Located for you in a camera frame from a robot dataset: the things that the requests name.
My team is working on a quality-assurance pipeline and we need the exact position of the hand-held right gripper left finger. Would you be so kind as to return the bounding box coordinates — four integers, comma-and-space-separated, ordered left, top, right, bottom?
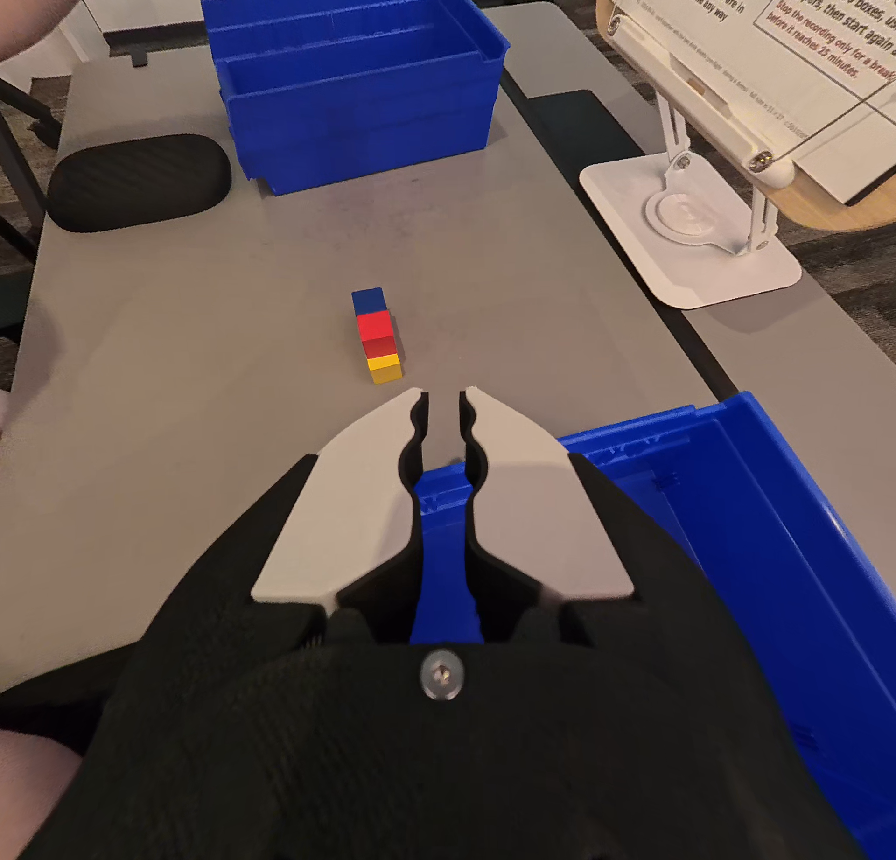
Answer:
251, 386, 429, 619

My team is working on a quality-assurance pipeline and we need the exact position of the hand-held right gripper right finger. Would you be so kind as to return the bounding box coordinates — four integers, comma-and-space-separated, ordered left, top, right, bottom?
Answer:
458, 386, 636, 616

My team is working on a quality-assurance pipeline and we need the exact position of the red wooden cube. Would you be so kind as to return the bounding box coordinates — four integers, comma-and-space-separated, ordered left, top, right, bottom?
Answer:
356, 310, 399, 360

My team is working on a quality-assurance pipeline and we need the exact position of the blue plastic bin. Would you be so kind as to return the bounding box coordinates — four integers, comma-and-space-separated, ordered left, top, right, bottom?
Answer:
201, 0, 511, 197
409, 391, 896, 860

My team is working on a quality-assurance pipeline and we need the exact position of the black oval pad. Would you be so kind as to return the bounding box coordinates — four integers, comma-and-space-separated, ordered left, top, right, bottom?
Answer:
46, 133, 232, 234

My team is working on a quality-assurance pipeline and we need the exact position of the person's leg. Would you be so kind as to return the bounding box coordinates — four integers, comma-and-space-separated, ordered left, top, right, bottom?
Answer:
0, 727, 85, 860

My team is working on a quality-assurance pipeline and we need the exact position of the printed instruction sheet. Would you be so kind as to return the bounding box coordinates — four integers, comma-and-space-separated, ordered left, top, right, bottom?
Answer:
616, 0, 896, 206

